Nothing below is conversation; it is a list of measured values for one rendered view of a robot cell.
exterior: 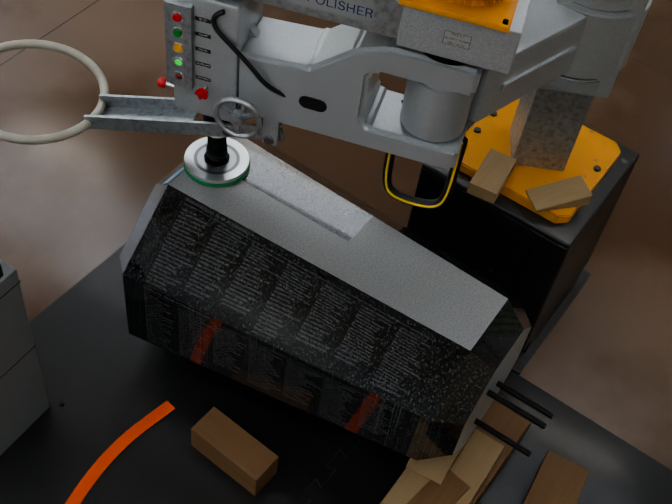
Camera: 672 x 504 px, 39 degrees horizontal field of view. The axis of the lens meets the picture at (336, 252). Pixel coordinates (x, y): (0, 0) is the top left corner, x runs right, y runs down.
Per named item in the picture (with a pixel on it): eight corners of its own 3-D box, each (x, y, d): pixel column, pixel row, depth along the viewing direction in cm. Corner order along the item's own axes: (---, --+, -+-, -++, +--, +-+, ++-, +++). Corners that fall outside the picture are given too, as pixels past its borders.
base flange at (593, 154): (507, 94, 366) (510, 85, 363) (621, 154, 351) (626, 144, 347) (441, 161, 338) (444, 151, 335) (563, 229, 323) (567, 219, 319)
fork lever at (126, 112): (300, 109, 299) (297, 96, 296) (280, 148, 287) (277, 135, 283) (109, 99, 321) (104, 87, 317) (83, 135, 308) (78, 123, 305)
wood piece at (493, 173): (487, 158, 336) (490, 148, 332) (513, 169, 334) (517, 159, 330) (466, 192, 324) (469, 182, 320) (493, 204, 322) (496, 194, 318)
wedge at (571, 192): (576, 184, 332) (580, 174, 328) (588, 205, 326) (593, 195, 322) (524, 191, 327) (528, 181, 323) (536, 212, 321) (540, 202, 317)
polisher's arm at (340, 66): (459, 155, 295) (495, 25, 258) (443, 205, 280) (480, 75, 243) (236, 92, 303) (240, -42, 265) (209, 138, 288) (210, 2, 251)
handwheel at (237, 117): (270, 125, 285) (272, 86, 273) (259, 147, 278) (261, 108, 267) (223, 112, 286) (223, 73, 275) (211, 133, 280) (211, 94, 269)
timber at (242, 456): (190, 445, 336) (190, 428, 327) (213, 422, 343) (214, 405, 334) (254, 496, 326) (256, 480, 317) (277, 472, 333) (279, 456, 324)
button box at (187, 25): (195, 84, 277) (195, 2, 256) (192, 90, 276) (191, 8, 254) (170, 77, 278) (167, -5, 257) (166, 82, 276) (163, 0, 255)
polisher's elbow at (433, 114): (431, 91, 284) (444, 38, 269) (477, 128, 275) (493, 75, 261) (385, 115, 275) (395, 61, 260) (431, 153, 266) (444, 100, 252)
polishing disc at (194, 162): (250, 183, 308) (251, 180, 307) (184, 184, 305) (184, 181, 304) (247, 138, 321) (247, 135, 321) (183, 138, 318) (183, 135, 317)
